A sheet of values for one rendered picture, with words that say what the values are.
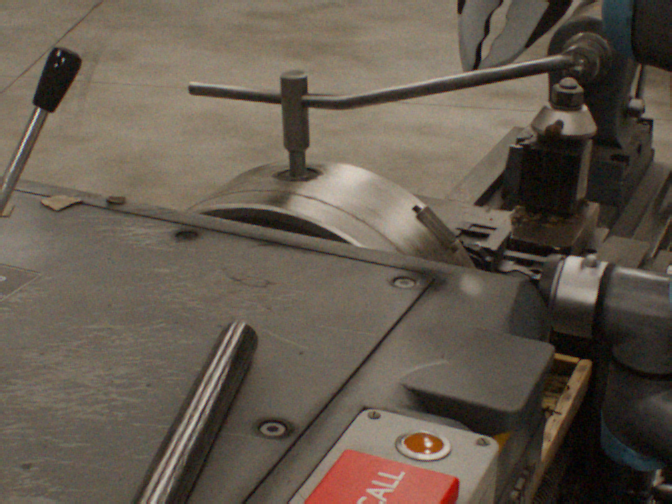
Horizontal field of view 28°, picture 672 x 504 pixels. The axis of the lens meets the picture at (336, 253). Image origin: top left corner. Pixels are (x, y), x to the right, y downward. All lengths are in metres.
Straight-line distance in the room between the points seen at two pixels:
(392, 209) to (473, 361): 0.33
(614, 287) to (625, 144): 0.99
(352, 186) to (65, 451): 0.48
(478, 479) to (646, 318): 0.62
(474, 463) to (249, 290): 0.23
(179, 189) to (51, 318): 3.77
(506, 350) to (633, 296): 0.48
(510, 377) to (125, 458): 0.23
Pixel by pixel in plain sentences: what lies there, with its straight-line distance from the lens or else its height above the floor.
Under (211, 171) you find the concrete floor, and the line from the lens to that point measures 4.75.
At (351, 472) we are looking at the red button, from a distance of 0.64.
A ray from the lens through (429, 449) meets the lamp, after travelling 0.68.
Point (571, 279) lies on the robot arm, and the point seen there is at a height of 1.10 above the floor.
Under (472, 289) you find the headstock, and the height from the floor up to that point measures 1.25.
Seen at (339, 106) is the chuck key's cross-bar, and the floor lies 1.30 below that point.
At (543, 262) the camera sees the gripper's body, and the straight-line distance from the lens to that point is 1.33.
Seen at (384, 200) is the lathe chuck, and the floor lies 1.23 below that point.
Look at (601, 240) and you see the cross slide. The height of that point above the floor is 0.97.
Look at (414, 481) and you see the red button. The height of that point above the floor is 1.27.
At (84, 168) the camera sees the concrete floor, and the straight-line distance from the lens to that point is 4.78.
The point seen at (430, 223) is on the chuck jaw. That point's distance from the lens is 1.11.
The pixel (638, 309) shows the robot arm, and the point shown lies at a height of 1.09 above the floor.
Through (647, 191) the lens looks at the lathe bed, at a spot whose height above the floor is 0.84.
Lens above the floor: 1.61
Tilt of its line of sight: 23 degrees down
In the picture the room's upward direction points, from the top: 3 degrees clockwise
